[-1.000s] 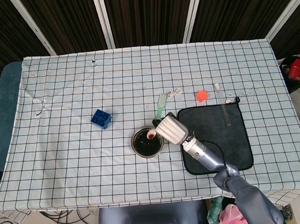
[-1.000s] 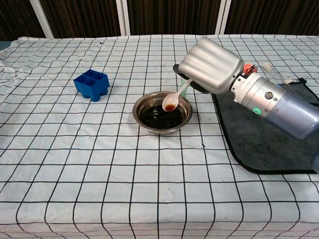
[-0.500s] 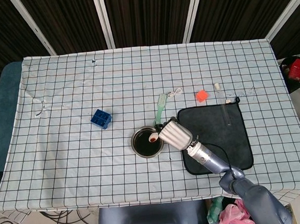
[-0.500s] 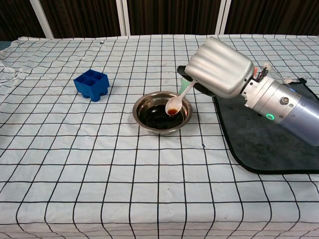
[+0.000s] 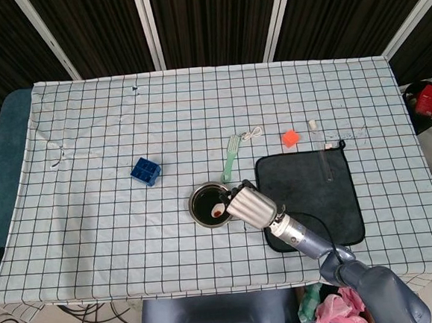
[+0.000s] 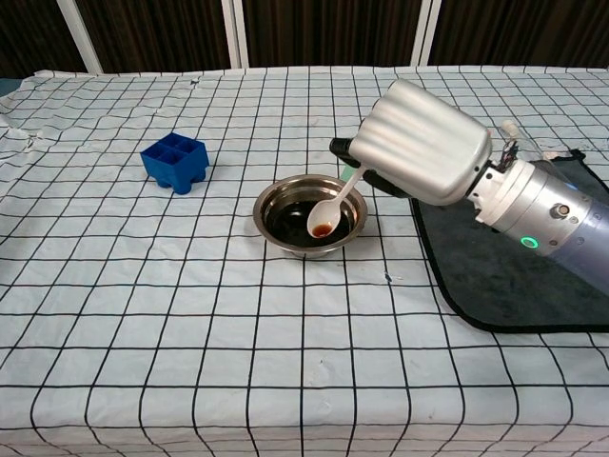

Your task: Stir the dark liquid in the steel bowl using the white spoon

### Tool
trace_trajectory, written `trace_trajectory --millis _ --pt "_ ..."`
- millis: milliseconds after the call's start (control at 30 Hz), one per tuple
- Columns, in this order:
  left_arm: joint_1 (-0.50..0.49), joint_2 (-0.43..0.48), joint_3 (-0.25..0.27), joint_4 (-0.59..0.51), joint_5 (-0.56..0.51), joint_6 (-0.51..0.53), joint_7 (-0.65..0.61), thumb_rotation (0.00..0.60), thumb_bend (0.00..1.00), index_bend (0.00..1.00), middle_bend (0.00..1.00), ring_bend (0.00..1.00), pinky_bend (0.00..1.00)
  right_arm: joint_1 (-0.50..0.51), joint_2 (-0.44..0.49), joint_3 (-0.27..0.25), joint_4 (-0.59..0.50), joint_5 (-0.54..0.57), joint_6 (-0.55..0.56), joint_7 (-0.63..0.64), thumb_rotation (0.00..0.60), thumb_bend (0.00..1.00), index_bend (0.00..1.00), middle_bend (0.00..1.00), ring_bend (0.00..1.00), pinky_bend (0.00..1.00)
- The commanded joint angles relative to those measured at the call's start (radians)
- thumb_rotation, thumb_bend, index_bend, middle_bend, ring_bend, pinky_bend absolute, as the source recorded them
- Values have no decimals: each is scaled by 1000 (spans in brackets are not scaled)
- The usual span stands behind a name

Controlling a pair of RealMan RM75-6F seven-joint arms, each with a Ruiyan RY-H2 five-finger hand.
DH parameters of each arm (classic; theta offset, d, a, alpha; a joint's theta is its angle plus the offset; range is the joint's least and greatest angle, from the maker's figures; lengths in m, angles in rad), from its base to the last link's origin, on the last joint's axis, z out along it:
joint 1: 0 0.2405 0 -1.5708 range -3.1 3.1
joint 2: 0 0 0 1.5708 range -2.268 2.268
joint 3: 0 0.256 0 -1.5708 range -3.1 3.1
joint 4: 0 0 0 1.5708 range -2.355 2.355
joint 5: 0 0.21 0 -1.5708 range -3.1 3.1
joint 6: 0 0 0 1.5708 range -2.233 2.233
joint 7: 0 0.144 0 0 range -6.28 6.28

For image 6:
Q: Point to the dark grey mat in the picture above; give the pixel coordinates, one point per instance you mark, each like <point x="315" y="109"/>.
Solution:
<point x="476" y="266"/>

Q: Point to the white black checked tablecloth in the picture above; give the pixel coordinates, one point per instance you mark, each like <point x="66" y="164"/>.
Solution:
<point x="143" y="285"/>

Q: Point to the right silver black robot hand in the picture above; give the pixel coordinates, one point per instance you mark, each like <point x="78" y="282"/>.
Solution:
<point x="423" y="143"/>

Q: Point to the white partition post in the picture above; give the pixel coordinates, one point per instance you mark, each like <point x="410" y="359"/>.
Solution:
<point x="426" y="33"/>
<point x="235" y="33"/>
<point x="83" y="38"/>

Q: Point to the white plastic spoon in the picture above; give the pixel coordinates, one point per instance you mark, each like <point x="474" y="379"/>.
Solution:
<point x="326" y="214"/>

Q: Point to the blue four-cell ice tray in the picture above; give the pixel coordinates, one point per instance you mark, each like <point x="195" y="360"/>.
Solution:
<point x="183" y="171"/>

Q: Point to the steel bowl with dark liquid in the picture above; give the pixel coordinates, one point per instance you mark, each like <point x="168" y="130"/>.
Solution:
<point x="290" y="224"/>

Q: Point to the glass test tube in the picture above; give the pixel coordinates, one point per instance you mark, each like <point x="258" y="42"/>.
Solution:
<point x="510" y="128"/>

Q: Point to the green white plastic fork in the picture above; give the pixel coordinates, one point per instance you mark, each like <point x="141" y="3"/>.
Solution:
<point x="349" y="165"/>

